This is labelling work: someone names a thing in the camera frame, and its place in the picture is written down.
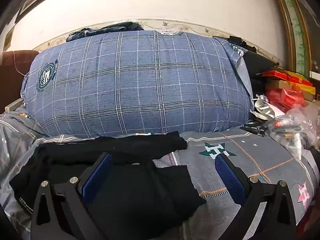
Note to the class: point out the grey printed bed sheet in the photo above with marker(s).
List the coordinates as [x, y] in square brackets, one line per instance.
[262, 155]

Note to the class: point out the red plastic bag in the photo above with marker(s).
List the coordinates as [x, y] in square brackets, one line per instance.
[285, 97]

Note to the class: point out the black wall device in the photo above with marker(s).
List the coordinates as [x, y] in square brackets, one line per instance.
[236, 40]

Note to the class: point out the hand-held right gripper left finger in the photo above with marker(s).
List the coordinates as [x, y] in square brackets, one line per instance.
[97, 177]

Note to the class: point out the black cushion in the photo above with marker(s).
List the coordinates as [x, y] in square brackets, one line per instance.
[255, 65]

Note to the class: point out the small black packet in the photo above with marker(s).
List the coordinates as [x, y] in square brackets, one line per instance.
[255, 128]

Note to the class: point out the clear plastic bag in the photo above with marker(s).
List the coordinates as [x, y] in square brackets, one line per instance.
[295, 122]

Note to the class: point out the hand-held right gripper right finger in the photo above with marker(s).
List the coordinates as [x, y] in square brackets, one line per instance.
[230, 180]

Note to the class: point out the pile of red yellow packets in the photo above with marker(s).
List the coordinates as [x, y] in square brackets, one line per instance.
[280, 74]

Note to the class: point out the black and white bag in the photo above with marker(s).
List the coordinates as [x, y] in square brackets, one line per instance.
[262, 107]

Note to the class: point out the wooden bed rail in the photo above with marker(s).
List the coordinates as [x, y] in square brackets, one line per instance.
[13, 104]

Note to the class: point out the wooden door frame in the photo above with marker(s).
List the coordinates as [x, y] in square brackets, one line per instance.
[292, 17]

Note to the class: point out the black pants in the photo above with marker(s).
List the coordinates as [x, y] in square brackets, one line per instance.
[140, 195]

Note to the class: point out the blue plaid pillow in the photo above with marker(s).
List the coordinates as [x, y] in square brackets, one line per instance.
[235, 52]

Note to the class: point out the dark blue clothing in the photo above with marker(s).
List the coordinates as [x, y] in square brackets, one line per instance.
[100, 31]

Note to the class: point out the blue checked pillow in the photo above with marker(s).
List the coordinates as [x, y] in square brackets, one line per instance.
[137, 85]

